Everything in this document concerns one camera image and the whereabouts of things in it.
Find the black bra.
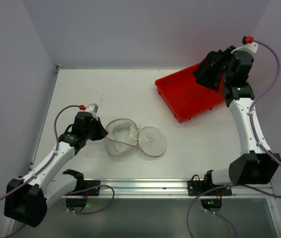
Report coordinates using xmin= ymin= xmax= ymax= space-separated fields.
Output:
xmin=193 ymin=50 xmax=223 ymax=92

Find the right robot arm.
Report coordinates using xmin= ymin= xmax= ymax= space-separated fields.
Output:
xmin=207 ymin=43 xmax=279 ymax=185

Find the pale green bra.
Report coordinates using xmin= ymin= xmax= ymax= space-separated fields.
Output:
xmin=110 ymin=125 xmax=132 ymax=146

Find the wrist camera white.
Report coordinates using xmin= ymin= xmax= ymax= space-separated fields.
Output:
xmin=79 ymin=103 xmax=99 ymax=120
xmin=231 ymin=36 xmax=259 ymax=54

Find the aluminium mounting rail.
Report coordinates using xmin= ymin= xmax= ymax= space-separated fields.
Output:
xmin=53 ymin=178 xmax=275 ymax=199

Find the white mesh laundry bag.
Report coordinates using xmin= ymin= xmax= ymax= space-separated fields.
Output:
xmin=105 ymin=119 xmax=167 ymax=157

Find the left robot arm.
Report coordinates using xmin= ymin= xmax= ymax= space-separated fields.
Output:
xmin=4 ymin=111 xmax=108 ymax=227

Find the red plastic tray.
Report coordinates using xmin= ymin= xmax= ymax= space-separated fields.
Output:
xmin=155 ymin=64 xmax=224 ymax=123

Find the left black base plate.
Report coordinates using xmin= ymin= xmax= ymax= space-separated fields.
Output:
xmin=65 ymin=168 xmax=101 ymax=197

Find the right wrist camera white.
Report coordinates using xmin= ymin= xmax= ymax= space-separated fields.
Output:
xmin=231 ymin=36 xmax=259 ymax=54

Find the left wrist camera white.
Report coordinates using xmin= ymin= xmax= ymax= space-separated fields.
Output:
xmin=79 ymin=103 xmax=99 ymax=120

